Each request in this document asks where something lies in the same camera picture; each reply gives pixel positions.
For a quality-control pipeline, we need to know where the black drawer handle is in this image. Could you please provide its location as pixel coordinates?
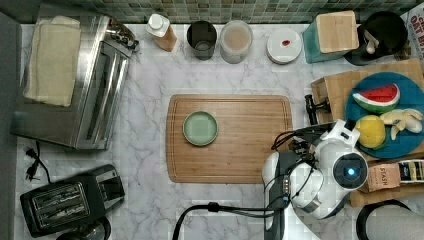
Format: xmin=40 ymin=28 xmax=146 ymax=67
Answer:
xmin=305 ymin=94 xmax=331 ymax=125

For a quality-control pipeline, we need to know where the wooden drawer box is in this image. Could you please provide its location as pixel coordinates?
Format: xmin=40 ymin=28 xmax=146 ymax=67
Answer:
xmin=311 ymin=58 xmax=423 ymax=207

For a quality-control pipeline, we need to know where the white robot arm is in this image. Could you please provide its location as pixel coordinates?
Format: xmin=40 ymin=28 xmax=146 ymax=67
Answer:
xmin=262 ymin=120 xmax=368 ymax=240

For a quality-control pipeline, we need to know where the green ceramic bowl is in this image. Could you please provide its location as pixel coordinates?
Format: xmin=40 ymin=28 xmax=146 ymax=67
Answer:
xmin=182 ymin=111 xmax=218 ymax=146

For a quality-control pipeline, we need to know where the bamboo cutting board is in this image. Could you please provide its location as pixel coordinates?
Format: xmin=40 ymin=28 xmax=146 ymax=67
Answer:
xmin=166 ymin=94 xmax=292 ymax=184

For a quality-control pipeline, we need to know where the dark grey canister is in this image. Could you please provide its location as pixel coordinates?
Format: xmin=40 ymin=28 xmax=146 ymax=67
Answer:
xmin=186 ymin=21 xmax=217 ymax=61

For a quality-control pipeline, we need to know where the cereal jar with lid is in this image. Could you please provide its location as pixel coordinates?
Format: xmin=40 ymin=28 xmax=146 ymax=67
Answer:
xmin=219 ymin=20 xmax=253 ymax=64

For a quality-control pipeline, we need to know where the orange juice bottle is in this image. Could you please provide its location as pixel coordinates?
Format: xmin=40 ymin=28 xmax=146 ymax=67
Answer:
xmin=146 ymin=14 xmax=177 ymax=52

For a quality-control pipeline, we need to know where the stainless toaster oven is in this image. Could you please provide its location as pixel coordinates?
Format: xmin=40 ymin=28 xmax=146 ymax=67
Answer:
xmin=10 ymin=2 xmax=139 ymax=150

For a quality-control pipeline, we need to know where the teal tin with wooden lid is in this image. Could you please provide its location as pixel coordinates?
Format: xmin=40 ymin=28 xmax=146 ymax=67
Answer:
xmin=302 ymin=10 xmax=359 ymax=64

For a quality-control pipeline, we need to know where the black round lid with knob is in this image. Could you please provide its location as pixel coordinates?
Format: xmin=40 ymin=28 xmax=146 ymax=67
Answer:
xmin=56 ymin=217 xmax=111 ymax=240

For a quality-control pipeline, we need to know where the yellow toy lemon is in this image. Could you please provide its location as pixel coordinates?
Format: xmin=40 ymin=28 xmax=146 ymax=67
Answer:
xmin=355 ymin=115 xmax=386 ymax=148

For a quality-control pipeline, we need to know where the folded green towel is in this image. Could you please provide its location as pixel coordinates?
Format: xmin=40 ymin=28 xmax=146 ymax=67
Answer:
xmin=23 ymin=16 xmax=81 ymax=107

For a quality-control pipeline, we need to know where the toy watermelon slice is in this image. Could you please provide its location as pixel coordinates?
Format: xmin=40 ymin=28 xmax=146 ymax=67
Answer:
xmin=353 ymin=84 xmax=401 ymax=114

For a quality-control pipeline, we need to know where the tea bag box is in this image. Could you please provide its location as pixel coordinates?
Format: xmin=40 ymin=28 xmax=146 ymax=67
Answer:
xmin=360 ymin=159 xmax=424 ymax=193

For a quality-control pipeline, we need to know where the black toaster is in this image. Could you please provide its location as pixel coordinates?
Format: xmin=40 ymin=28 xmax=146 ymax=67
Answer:
xmin=20 ymin=164 xmax=125 ymax=238

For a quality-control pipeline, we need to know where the black paper towel holder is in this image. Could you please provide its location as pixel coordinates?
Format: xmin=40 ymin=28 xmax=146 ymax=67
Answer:
xmin=356 ymin=199 xmax=409 ymax=240

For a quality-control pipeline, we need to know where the black utensil holder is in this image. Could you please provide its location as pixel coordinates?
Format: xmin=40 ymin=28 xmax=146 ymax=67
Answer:
xmin=344 ymin=11 xmax=408 ymax=66

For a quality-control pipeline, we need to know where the toy banana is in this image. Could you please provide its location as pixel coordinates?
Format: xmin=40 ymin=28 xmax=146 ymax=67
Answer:
xmin=379 ymin=108 xmax=423 ymax=140

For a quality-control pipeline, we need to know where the blue plate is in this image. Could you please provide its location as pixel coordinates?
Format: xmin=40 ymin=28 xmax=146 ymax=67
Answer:
xmin=344 ymin=72 xmax=424 ymax=159

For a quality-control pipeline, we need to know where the paper towel roll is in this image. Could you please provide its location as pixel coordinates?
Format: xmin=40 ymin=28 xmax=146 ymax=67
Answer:
xmin=366 ymin=205 xmax=424 ymax=240

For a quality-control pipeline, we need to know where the oat bites cereal box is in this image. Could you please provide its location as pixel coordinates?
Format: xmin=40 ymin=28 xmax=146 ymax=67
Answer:
xmin=401 ymin=3 xmax=424 ymax=61

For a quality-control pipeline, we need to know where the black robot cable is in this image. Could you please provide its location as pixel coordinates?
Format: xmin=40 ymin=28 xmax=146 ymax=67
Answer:
xmin=171 ymin=201 xmax=286 ymax=240

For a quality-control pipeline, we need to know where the toaster power cord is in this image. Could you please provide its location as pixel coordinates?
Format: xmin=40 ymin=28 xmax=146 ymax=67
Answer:
xmin=25 ymin=140 xmax=53 ymax=185

